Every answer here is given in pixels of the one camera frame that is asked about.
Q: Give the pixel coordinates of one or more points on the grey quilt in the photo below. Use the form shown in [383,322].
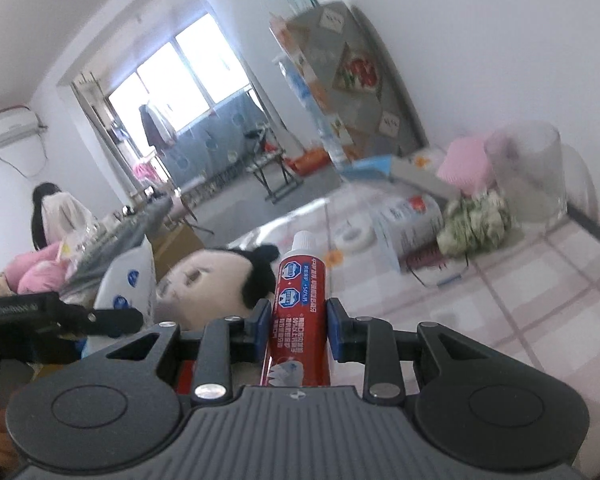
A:
[120,230]

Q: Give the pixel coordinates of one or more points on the brown cardboard box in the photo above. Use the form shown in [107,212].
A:
[177,245]

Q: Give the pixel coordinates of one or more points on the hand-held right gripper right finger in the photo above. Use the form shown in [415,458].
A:
[334,327]

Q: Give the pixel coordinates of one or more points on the hanging blue patterned sheet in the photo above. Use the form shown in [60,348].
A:
[215,135]

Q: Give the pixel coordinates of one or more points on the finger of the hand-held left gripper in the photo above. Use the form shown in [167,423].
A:
[115,321]

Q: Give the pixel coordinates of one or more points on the red toothpaste tube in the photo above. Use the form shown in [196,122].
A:
[300,310]

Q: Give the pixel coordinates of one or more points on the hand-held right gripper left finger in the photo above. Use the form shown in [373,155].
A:
[261,325]

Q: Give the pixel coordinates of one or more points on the grey flat box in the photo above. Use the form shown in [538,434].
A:
[420,177]

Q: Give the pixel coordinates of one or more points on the light blue box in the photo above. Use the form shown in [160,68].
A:
[370,167]

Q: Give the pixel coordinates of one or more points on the orange bag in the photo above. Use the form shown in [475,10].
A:
[307,162]

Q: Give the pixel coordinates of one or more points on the white tape roll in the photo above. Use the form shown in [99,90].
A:
[355,246]

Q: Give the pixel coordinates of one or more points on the folded patterned mattress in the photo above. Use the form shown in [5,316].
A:
[350,75]

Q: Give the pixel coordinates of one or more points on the window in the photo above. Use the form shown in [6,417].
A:
[200,55]

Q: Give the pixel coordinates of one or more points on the black-haired plush doll red dress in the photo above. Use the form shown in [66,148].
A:
[205,285]

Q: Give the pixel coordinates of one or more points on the clear glass cup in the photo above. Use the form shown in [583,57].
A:
[530,185]

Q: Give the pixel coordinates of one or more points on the blue white wet wipes pack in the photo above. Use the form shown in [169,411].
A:
[125,280]

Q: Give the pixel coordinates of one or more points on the white air conditioner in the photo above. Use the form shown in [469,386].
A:
[10,127]

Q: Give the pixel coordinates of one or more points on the checked bed sheet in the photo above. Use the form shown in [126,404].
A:
[530,300]

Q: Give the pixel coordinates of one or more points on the pink textured cloth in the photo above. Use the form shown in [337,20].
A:
[465,165]

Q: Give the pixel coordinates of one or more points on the folding stool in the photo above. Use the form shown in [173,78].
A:
[270,160]

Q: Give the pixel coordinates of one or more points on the hanging clothes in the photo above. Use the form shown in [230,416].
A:
[152,125]

